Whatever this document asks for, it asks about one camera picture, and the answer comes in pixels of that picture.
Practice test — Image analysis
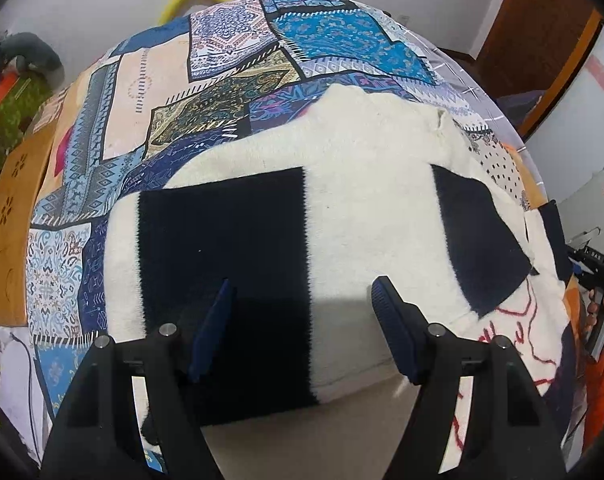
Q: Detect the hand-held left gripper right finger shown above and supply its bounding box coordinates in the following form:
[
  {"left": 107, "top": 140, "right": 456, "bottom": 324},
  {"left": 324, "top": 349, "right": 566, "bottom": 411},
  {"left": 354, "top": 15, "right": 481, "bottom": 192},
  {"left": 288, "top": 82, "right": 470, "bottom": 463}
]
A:
[{"left": 371, "top": 275, "right": 568, "bottom": 480}]

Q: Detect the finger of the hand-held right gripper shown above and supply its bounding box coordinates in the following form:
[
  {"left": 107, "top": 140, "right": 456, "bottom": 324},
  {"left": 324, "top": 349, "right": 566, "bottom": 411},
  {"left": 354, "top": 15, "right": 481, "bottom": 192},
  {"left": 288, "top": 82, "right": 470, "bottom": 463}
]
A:
[{"left": 564, "top": 244, "right": 600, "bottom": 281}]

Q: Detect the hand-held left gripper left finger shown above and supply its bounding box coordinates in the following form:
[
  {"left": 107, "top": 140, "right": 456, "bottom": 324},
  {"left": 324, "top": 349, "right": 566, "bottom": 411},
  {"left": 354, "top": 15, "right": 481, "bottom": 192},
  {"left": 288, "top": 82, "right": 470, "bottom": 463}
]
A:
[{"left": 39, "top": 277, "right": 238, "bottom": 480}]

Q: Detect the white and black sweater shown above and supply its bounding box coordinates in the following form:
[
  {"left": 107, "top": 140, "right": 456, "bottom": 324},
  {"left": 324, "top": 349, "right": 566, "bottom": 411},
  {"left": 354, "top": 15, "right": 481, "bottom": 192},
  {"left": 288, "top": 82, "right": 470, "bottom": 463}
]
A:
[{"left": 104, "top": 82, "right": 573, "bottom": 468}]

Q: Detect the person's right hand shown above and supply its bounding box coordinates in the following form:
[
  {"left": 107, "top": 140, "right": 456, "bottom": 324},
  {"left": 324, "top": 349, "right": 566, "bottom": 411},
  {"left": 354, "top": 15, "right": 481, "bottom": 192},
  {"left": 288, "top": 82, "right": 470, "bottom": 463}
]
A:
[{"left": 584, "top": 297, "right": 604, "bottom": 356}]

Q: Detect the white panel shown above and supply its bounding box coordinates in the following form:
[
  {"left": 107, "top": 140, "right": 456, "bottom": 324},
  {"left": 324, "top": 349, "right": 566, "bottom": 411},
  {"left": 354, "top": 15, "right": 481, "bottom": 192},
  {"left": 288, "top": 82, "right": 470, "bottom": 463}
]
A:
[{"left": 557, "top": 160, "right": 604, "bottom": 253}]

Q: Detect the white cloth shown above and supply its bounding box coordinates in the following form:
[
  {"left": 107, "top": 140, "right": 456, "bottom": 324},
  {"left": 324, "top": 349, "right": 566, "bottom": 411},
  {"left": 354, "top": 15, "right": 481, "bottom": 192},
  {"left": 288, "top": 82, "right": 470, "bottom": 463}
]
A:
[{"left": 0, "top": 325, "right": 50, "bottom": 463}]

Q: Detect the wooden door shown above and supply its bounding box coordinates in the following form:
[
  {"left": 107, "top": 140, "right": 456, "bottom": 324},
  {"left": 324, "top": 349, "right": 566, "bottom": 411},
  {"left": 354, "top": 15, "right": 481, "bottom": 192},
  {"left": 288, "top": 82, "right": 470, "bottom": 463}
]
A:
[{"left": 474, "top": 0, "right": 604, "bottom": 136}]

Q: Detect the patchwork print bedsheet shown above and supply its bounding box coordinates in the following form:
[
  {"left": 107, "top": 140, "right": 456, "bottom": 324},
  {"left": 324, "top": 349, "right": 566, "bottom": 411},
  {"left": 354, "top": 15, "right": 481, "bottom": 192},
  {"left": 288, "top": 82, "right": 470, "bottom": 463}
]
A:
[{"left": 24, "top": 0, "right": 548, "bottom": 476}]

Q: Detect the grey plush toy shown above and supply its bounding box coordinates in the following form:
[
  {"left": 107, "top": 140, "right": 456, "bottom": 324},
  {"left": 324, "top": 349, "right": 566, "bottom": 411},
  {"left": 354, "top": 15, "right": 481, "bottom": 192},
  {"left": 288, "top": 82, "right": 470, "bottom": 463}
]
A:
[{"left": 0, "top": 32, "right": 65, "bottom": 86}]

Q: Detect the yellow hoop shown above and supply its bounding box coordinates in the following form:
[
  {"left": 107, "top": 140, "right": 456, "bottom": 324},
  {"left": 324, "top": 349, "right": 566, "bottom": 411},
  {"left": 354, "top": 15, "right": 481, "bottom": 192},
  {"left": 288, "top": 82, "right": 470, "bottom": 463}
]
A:
[{"left": 157, "top": 0, "right": 233, "bottom": 26}]

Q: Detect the black cable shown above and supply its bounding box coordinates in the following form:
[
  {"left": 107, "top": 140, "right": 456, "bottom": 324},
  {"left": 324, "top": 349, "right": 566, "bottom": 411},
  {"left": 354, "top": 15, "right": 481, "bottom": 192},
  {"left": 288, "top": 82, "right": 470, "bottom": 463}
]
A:
[{"left": 9, "top": 332, "right": 50, "bottom": 441}]

